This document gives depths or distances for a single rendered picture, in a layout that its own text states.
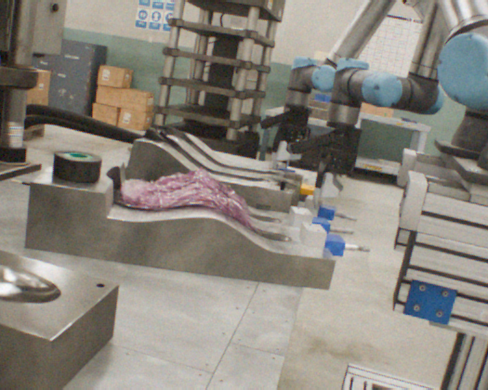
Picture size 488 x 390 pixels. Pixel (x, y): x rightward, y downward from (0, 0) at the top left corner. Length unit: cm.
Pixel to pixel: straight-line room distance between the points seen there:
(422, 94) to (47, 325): 97
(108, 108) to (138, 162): 685
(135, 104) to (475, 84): 719
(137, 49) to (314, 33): 263
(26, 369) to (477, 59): 76
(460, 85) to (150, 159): 68
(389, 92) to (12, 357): 91
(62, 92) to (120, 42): 114
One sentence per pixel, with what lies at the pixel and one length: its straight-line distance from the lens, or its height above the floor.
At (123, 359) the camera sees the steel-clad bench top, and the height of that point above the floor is 80.
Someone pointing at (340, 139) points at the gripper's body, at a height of 101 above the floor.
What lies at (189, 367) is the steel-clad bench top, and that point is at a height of 80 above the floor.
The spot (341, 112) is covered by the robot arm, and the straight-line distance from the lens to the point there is 128.
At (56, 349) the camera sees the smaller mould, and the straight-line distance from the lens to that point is 53.
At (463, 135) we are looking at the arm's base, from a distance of 154.
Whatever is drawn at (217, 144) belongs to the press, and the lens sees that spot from 522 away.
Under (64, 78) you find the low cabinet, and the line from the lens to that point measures 829.
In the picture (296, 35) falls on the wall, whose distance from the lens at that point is 776.
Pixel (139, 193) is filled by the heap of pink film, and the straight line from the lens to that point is 94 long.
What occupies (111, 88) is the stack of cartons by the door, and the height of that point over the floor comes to 52.
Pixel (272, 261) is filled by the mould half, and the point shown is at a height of 84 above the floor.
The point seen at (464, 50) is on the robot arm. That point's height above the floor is 123.
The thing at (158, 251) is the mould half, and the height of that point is 83.
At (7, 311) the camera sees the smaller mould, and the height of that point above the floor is 87.
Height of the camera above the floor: 113
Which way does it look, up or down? 12 degrees down
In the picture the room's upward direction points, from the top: 11 degrees clockwise
